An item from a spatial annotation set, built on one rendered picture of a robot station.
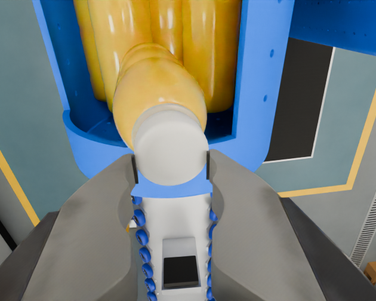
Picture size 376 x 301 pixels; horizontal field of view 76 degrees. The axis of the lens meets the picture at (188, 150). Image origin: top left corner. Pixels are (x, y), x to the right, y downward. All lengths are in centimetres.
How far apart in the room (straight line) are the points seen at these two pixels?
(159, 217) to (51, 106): 114
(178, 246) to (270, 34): 64
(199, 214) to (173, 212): 7
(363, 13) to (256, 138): 59
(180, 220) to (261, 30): 59
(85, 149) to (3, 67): 145
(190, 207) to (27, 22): 126
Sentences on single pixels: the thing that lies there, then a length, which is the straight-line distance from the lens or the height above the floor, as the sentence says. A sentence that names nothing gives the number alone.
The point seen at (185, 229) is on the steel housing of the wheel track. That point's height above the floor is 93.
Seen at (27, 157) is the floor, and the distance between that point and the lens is 191.
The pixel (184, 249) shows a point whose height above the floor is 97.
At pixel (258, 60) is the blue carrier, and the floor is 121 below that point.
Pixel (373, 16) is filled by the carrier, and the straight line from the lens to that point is 79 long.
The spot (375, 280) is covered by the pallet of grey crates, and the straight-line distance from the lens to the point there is 333.
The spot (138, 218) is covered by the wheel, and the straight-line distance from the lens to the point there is 65.
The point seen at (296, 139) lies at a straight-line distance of 165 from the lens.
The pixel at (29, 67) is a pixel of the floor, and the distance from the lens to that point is 164.
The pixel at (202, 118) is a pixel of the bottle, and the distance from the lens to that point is 15.
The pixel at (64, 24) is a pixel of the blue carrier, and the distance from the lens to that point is 38.
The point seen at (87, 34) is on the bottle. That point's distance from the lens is 37.
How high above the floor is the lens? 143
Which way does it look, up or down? 60 degrees down
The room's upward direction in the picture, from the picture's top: 171 degrees clockwise
